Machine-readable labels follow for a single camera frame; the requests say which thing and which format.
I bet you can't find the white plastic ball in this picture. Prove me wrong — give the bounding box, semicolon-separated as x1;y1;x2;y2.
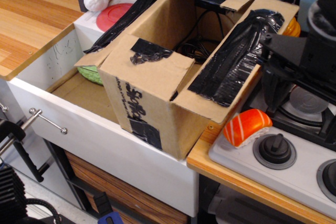
83;0;109;12

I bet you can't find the green plastic bowl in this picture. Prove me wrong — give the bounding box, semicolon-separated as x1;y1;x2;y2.
77;66;103;85

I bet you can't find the black cable inside box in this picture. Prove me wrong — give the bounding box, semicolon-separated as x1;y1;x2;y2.
174;8;226;65

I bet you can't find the grey toy stove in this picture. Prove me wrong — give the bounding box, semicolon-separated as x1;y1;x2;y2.
209;86;335;218

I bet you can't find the black ribbed device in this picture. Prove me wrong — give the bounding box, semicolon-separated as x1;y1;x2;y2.
1;166;27;223

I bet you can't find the white sink cabinet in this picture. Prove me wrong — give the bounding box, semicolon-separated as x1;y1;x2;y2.
1;0;198;223

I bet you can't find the salmon sushi toy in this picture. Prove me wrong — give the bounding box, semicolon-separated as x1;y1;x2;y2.
223;109;272;148

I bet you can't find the taped cardboard box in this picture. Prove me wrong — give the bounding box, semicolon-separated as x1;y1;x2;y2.
77;0;299;159

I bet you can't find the silver drawer handle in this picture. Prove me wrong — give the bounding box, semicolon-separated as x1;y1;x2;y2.
29;108;68;135

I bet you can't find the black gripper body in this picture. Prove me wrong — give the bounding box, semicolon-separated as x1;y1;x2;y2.
259;33;312;88

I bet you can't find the black stove knob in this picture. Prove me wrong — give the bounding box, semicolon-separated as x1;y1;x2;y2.
253;133;297;170
317;159;335;203

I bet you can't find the orange ribbed toy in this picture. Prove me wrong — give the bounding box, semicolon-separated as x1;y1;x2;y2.
282;17;301;37

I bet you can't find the red plastic plate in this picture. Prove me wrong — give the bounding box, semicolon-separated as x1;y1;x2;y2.
96;3;133;32

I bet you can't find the blue handled tool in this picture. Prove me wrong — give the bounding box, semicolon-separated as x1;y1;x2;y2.
93;192;123;224

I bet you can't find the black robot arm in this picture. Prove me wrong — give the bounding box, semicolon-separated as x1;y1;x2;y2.
259;0;335;111

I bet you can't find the silver burner plate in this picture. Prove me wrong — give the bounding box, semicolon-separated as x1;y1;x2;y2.
283;86;329;115

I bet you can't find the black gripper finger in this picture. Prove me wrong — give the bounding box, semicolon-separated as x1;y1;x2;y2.
261;69;293;112

